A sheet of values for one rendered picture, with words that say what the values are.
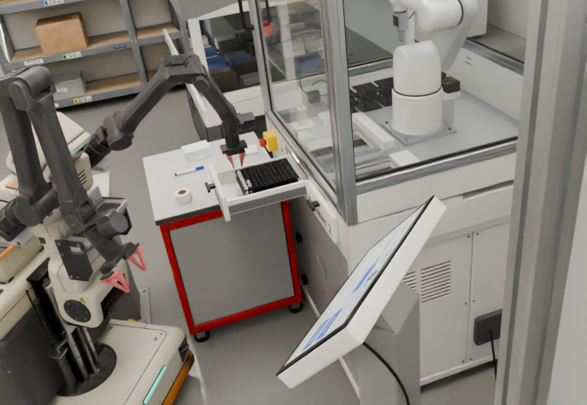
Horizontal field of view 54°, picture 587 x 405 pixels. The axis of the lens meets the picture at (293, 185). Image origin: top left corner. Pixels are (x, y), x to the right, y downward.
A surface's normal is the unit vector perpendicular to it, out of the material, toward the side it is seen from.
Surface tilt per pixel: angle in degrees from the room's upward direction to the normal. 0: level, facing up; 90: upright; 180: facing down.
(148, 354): 0
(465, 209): 90
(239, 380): 0
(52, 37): 89
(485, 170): 90
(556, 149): 90
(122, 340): 0
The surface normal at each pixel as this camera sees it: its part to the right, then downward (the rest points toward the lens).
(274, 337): -0.11, -0.85
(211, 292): 0.30, 0.45
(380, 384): -0.51, 0.49
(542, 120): -0.96, 0.22
